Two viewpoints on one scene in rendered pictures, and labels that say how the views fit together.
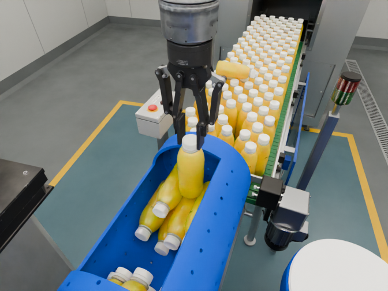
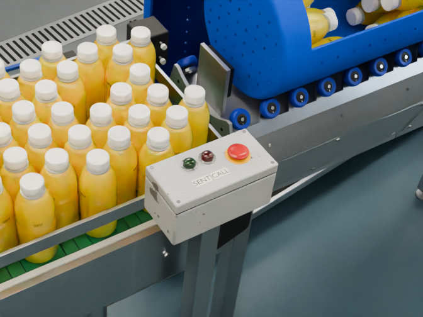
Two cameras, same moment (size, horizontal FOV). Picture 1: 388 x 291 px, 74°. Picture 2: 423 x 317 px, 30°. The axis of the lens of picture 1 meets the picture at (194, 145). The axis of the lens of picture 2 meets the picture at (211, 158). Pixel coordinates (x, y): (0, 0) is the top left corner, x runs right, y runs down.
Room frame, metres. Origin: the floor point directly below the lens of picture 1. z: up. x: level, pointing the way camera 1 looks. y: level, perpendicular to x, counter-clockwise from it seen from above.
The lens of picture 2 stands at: (1.66, 0.59, 2.03)
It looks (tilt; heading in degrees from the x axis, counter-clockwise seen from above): 45 degrees down; 210
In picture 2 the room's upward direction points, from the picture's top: 7 degrees clockwise
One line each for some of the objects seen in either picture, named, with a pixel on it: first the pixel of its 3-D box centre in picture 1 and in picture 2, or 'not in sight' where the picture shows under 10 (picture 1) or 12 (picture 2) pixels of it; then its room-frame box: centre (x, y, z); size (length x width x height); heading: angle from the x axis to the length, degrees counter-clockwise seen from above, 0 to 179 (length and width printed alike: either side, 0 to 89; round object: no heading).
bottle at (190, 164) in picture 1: (190, 168); not in sight; (0.43, 0.01, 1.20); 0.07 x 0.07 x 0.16
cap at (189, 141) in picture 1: (190, 142); not in sight; (0.43, 0.01, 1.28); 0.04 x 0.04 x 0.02
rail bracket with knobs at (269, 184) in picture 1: (267, 193); (147, 46); (0.54, -0.25, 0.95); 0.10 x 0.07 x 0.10; 68
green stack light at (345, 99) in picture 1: (343, 94); not in sight; (0.79, -0.53, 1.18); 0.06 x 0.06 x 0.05
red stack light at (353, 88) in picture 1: (348, 83); not in sight; (0.79, -0.53, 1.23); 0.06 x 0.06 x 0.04
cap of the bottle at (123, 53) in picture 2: (245, 134); (123, 52); (0.71, -0.18, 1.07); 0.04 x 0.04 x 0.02
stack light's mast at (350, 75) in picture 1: (342, 96); not in sight; (0.79, -0.53, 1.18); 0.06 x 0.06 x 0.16
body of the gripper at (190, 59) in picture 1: (189, 63); not in sight; (0.43, 0.01, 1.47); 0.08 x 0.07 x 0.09; 68
